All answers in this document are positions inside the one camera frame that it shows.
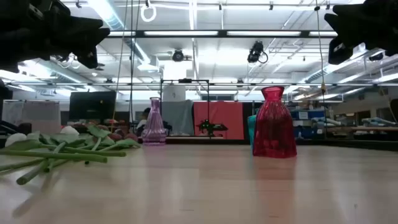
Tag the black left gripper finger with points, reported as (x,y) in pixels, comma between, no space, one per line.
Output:
(90,31)
(88,57)

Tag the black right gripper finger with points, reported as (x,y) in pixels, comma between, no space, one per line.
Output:
(340,51)
(348,21)

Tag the dark red artificial tulip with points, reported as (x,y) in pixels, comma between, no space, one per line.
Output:
(119,127)
(81,128)

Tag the purple ribbed glass vase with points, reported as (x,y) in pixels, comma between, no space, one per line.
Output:
(154,130)

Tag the teal glass vase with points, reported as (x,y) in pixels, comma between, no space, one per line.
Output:
(251,130)

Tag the black background robot arm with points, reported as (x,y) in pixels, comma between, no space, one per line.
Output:
(211,127)

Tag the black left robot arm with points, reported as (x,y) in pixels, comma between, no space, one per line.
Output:
(9,46)

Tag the red ribbed glass vase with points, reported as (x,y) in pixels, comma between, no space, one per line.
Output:
(274,130)

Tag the black monitor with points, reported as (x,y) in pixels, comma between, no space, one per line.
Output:
(93,105)

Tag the white partition board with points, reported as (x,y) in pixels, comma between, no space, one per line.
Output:
(37,116)

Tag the person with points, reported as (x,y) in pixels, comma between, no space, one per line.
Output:
(145,111)

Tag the background wooden table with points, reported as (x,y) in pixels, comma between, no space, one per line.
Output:
(373,128)

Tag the blue storage bins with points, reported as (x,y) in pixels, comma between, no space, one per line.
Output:
(311,132)

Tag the black chair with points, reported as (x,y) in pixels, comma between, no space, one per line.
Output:
(25,129)

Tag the black overhead bar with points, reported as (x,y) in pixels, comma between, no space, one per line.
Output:
(222,33)

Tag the red cloth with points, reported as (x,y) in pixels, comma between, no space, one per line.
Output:
(224,113)

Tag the black dome ceiling camera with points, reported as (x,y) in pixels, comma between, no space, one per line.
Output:
(178,56)

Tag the black table frame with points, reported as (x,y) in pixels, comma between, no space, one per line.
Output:
(342,144)

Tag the black metal frame stand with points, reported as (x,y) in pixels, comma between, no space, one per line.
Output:
(185,81)

